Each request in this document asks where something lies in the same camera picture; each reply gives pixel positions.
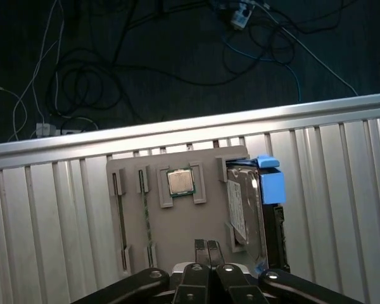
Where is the white power strip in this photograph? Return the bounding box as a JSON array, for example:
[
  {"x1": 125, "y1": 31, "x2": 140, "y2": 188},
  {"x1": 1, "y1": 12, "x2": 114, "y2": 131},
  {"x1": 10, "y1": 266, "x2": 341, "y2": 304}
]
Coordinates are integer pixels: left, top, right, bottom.
[{"x1": 229, "y1": 2, "x2": 255, "y2": 32}]

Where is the silver CPU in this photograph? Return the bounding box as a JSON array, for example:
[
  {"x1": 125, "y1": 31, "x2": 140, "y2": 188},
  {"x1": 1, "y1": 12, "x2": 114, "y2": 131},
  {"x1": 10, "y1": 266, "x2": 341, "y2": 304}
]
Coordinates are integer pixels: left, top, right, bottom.
[{"x1": 166, "y1": 169, "x2": 194, "y2": 198}]

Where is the white power adapter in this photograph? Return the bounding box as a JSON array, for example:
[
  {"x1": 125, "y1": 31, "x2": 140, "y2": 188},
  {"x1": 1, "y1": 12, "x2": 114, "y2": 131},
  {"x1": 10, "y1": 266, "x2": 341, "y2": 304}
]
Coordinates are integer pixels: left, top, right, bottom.
[{"x1": 35, "y1": 122, "x2": 87, "y2": 137}]

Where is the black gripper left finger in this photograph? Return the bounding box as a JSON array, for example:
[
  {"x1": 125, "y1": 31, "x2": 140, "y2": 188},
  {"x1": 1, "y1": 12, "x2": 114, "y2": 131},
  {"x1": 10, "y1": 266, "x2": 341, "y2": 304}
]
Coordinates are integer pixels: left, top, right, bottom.
[{"x1": 70, "y1": 239, "x2": 210, "y2": 304}]

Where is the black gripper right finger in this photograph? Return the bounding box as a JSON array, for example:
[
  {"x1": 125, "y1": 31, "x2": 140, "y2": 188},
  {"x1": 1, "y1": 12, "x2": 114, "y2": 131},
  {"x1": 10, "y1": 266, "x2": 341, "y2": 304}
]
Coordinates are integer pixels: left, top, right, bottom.
[{"x1": 208, "y1": 239, "x2": 365, "y2": 304}]

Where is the hard disk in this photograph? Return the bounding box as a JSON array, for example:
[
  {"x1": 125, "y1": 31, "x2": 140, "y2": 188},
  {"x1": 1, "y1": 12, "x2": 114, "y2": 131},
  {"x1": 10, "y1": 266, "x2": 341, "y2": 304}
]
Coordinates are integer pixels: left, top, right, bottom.
[{"x1": 224, "y1": 154, "x2": 291, "y2": 277}]

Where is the green RAM stick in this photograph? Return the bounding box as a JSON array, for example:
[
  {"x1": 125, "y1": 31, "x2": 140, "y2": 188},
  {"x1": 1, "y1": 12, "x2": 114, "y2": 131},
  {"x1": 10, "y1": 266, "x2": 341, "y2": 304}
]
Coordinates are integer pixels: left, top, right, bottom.
[{"x1": 139, "y1": 170, "x2": 155, "y2": 267}]

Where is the blue floor cable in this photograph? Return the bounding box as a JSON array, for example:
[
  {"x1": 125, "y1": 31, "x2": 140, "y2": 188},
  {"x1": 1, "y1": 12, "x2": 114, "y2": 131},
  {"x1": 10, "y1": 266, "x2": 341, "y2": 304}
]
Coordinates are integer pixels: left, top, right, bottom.
[{"x1": 222, "y1": 34, "x2": 304, "y2": 103}]

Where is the grey parts rack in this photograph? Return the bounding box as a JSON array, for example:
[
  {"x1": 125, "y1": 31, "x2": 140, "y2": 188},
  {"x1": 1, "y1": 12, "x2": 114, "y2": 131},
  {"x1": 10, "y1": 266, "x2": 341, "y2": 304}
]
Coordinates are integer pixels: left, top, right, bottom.
[{"x1": 106, "y1": 144, "x2": 270, "y2": 281}]

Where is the grey floor cable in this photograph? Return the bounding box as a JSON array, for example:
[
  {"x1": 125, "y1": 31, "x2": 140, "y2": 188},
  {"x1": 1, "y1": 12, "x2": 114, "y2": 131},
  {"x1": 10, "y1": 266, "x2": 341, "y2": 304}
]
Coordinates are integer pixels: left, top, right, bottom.
[{"x1": 253, "y1": 0, "x2": 359, "y2": 96}]

